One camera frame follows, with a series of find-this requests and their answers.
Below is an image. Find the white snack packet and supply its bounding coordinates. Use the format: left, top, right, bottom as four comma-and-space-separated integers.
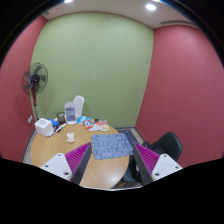
90, 124, 101, 131

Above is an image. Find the black marker pen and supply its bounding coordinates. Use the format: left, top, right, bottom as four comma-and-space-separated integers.
55, 123, 66, 133

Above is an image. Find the orange snack packet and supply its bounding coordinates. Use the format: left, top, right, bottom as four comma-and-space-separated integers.
83, 120, 93, 129

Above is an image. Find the white wall socket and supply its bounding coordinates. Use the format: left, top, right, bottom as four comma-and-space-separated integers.
28, 115, 33, 123

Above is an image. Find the white tissue box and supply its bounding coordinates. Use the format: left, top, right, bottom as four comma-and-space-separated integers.
35, 118, 53, 137

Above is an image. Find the clear plastic jug with label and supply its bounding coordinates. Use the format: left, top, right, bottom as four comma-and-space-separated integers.
64, 102, 76, 125

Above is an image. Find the light blue packet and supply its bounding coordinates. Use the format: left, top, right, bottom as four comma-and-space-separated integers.
77, 116, 87, 124

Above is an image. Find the black office chair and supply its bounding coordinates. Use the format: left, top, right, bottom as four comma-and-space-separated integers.
122, 132, 182, 183

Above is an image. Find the dark glass jar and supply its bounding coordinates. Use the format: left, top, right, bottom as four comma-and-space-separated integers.
56, 112, 65, 124

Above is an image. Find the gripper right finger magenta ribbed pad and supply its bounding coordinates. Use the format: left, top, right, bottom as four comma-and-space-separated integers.
133, 143, 182, 186

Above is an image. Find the blue patterned mouse pad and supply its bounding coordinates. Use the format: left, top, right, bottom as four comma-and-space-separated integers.
91, 134, 133, 160

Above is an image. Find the white plastic container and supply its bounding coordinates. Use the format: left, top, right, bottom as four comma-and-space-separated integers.
73, 95, 85, 117

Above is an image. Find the black standing fan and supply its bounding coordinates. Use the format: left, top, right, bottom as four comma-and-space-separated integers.
21, 63, 48, 118

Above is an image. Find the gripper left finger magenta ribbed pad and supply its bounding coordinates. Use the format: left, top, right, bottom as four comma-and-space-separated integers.
41, 143, 92, 185

